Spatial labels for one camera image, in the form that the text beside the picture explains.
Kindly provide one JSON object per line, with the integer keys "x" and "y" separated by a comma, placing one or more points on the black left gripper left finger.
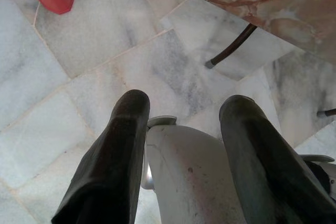
{"x": 110, "y": 171}

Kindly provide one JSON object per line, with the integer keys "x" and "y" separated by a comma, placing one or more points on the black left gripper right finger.
{"x": 262, "y": 161}

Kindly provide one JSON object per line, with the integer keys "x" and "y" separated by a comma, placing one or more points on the dark metal table leg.
{"x": 326, "y": 112}
{"x": 231, "y": 48}

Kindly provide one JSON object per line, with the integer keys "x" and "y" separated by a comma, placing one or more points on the marble pattern folding table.
{"x": 275, "y": 3}

